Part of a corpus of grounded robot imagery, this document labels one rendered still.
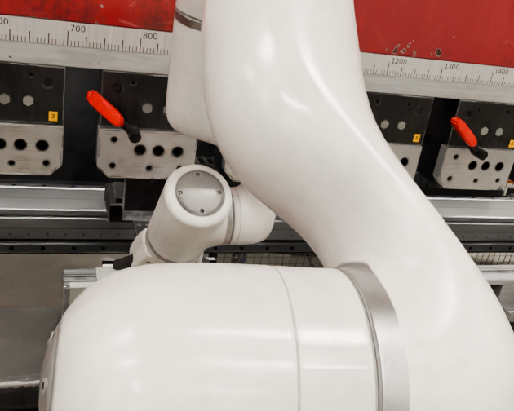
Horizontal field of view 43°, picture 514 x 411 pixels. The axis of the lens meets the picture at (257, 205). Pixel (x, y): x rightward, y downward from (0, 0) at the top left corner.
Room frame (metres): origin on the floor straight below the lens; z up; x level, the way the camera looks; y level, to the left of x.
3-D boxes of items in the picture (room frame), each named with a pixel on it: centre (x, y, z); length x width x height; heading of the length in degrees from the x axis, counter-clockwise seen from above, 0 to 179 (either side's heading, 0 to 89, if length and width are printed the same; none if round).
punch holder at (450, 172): (1.19, -0.37, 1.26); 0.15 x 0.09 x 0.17; 110
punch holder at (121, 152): (0.98, 0.19, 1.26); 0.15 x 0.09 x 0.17; 110
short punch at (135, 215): (1.00, 0.17, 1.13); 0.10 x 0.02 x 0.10; 110
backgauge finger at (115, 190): (1.15, 0.22, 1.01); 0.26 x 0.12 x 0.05; 20
